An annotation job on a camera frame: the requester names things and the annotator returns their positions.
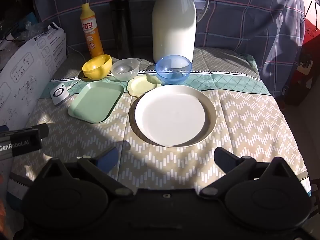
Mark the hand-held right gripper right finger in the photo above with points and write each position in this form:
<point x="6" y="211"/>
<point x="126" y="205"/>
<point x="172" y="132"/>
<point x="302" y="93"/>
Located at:
<point x="223" y="157"/>

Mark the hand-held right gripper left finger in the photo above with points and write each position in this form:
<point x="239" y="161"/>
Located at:
<point x="108" y="158"/>

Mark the green rectangular plate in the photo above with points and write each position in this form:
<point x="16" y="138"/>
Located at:
<point x="96" y="102"/>

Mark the large white round plate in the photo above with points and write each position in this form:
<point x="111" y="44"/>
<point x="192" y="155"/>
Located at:
<point x="172" y="115"/>

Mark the small yellow scalloped plate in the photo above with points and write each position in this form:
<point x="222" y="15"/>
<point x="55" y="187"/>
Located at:
<point x="143" y="85"/>

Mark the clear plastic bowl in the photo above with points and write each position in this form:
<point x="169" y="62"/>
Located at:
<point x="125" y="68"/>

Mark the yellow plastic bowl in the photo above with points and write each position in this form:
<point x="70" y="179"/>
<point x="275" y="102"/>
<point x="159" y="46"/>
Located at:
<point x="97" y="67"/>

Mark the blue translucent bowl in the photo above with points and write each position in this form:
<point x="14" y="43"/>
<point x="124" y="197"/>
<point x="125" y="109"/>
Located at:
<point x="173" y="68"/>

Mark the patterned quilted table cover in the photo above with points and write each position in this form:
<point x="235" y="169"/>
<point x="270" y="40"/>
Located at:
<point x="250" y="120"/>

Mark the small white round-dial device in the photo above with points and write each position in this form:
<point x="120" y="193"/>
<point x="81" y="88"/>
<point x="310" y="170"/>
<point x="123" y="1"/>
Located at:
<point x="59" y="93"/>

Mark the white printed cardboard box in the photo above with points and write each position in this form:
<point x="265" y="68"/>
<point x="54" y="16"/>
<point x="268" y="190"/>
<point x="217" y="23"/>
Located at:
<point x="27" y="75"/>

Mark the yellow detergent bottle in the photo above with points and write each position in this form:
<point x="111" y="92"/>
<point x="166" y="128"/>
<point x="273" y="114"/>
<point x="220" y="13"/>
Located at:
<point x="91" y="32"/>

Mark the dark tall tumbler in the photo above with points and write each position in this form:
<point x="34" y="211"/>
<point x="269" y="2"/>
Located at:
<point x="122" y="30"/>

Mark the white thermos jug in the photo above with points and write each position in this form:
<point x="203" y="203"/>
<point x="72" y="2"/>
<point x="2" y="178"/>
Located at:
<point x="173" y="22"/>

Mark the blue plaid cloth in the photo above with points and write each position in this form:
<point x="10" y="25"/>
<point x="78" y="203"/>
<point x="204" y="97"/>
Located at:
<point x="237" y="12"/>

